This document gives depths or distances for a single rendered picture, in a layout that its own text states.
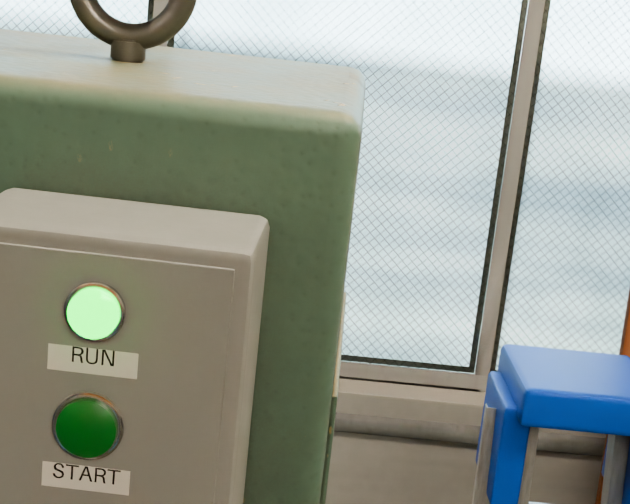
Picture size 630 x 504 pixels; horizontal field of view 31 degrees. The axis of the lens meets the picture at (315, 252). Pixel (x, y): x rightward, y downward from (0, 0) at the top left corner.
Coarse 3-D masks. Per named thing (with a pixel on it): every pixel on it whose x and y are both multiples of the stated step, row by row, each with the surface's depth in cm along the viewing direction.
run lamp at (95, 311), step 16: (80, 288) 37; (96, 288) 37; (112, 288) 37; (80, 304) 37; (96, 304) 37; (112, 304) 37; (80, 320) 37; (96, 320) 37; (112, 320) 37; (80, 336) 37; (96, 336) 37; (112, 336) 37
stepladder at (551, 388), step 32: (512, 352) 133; (544, 352) 135; (576, 352) 136; (512, 384) 128; (544, 384) 124; (576, 384) 125; (608, 384) 126; (512, 416) 124; (544, 416) 122; (576, 416) 122; (608, 416) 122; (480, 448) 130; (512, 448) 125; (608, 448) 130; (480, 480) 130; (512, 480) 126; (608, 480) 130
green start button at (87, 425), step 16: (64, 400) 38; (80, 400) 38; (96, 400) 38; (64, 416) 38; (80, 416) 38; (96, 416) 38; (112, 416) 38; (64, 432) 38; (80, 432) 38; (96, 432) 38; (112, 432) 38; (64, 448) 38; (80, 448) 38; (96, 448) 38; (112, 448) 38
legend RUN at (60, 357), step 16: (48, 352) 38; (64, 352) 38; (80, 352) 38; (96, 352) 38; (112, 352) 38; (128, 352) 38; (48, 368) 38; (64, 368) 38; (80, 368) 38; (96, 368) 38; (112, 368) 38; (128, 368) 38
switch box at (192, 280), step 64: (0, 256) 37; (64, 256) 37; (128, 256) 37; (192, 256) 37; (256, 256) 38; (0, 320) 38; (64, 320) 37; (128, 320) 37; (192, 320) 37; (256, 320) 41; (0, 384) 38; (64, 384) 38; (128, 384) 38; (192, 384) 38; (0, 448) 39; (128, 448) 38; (192, 448) 38
